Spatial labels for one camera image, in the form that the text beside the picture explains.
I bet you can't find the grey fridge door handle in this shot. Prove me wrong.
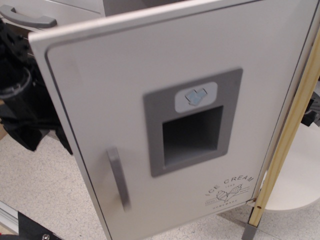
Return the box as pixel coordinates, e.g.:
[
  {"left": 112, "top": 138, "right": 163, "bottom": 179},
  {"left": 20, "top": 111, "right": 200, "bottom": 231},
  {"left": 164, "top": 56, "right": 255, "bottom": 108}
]
[{"left": 107, "top": 147, "right": 131, "bottom": 211}]

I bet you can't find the black clamp right edge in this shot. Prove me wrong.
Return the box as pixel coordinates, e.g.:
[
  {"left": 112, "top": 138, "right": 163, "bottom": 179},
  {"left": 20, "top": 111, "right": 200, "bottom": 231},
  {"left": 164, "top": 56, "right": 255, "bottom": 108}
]
[{"left": 301, "top": 92, "right": 320, "bottom": 127}]

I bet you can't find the aluminium rail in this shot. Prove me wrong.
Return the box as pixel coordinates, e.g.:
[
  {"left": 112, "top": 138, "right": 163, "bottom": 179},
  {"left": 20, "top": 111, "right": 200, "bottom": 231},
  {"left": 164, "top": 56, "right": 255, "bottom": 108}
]
[{"left": 0, "top": 201, "right": 19, "bottom": 234}]

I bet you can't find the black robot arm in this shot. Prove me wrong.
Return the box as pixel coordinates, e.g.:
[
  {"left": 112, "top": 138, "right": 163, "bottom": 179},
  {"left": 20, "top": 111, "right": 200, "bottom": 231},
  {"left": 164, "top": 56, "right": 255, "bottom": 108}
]
[{"left": 0, "top": 21, "right": 72, "bottom": 154}]

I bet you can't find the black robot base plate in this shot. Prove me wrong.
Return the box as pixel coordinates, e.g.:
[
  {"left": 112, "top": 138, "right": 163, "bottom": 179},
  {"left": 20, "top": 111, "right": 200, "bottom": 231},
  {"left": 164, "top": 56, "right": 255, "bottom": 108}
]
[{"left": 0, "top": 212, "right": 62, "bottom": 240}]

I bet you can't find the light wooden side post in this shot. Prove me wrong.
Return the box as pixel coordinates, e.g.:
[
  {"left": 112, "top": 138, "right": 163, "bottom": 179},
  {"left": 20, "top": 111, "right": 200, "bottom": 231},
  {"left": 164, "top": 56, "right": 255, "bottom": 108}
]
[{"left": 248, "top": 32, "right": 320, "bottom": 227}]

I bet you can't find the grey ice dispenser panel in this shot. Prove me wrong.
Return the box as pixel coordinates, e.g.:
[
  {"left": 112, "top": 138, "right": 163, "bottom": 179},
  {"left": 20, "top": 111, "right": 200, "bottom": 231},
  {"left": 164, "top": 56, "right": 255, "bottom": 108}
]
[{"left": 143, "top": 68, "right": 243, "bottom": 177}]

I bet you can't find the white round table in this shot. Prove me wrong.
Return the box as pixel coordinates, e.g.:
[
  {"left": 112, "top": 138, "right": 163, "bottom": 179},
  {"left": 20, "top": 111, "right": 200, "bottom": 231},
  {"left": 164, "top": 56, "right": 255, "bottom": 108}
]
[{"left": 265, "top": 123, "right": 320, "bottom": 212}]

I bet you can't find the grey right cabinet foot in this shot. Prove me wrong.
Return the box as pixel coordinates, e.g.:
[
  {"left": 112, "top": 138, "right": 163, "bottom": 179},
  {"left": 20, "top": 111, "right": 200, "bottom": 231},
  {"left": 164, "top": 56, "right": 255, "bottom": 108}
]
[{"left": 241, "top": 223, "right": 258, "bottom": 240}]

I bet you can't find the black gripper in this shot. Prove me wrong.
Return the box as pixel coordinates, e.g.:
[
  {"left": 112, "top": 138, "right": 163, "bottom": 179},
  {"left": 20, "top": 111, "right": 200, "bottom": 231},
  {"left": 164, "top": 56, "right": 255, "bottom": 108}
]
[{"left": 0, "top": 74, "right": 73, "bottom": 155}]

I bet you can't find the white oven door with window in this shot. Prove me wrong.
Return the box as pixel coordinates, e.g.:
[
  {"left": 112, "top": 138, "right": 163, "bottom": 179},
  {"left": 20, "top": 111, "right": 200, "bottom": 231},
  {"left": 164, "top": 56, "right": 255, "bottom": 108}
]
[{"left": 0, "top": 0, "right": 106, "bottom": 27}]

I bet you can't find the grey oven door handle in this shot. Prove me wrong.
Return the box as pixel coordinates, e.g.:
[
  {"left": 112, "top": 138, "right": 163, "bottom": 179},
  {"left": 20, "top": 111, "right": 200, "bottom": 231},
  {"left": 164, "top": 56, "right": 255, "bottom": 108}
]
[{"left": 0, "top": 4, "right": 58, "bottom": 29}]

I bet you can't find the white fridge door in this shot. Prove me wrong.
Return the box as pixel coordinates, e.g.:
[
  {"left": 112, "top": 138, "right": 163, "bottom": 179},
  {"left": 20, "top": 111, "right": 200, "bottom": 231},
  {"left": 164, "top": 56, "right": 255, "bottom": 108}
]
[{"left": 29, "top": 0, "right": 320, "bottom": 240}]

